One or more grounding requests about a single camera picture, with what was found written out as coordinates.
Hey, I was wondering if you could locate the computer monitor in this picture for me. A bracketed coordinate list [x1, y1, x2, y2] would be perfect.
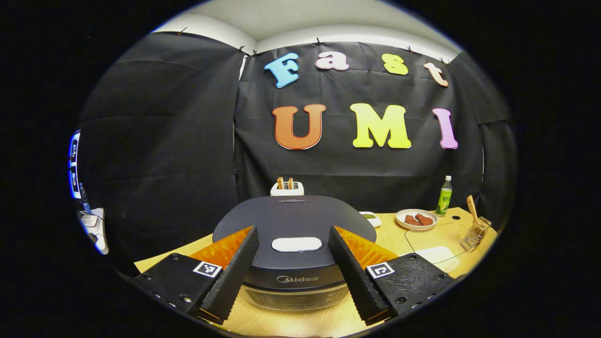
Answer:
[68, 131, 83, 200]

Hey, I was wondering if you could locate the clear glass bowl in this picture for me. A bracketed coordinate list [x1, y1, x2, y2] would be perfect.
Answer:
[404, 222, 472, 275]

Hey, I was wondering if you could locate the white round plate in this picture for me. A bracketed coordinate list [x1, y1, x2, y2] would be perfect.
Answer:
[395, 209, 439, 231]

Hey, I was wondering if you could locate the black backdrop cloth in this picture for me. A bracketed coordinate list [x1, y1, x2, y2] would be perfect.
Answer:
[77, 32, 517, 263]

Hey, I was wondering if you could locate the white toaster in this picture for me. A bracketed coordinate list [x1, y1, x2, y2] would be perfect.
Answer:
[270, 181, 305, 197]

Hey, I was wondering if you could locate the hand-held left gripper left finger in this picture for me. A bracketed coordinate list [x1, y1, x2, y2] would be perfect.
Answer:
[134, 225, 260, 325]

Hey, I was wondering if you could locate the wire chopstick holder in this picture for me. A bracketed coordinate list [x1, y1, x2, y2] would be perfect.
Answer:
[460, 217, 493, 252]

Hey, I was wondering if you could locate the dark grey rice cooker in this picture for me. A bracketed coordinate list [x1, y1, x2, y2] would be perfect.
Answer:
[212, 195, 377, 311]

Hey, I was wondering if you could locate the white side desk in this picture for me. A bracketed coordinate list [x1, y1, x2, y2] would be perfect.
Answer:
[77, 207, 109, 255]

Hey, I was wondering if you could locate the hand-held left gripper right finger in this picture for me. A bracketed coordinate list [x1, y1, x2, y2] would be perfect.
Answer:
[328, 225, 456, 326]

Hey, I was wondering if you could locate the green drink bottle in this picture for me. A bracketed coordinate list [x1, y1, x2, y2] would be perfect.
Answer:
[436, 176, 453, 216]

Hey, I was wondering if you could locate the white divided bean dish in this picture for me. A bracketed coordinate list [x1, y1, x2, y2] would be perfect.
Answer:
[359, 211, 382, 229]

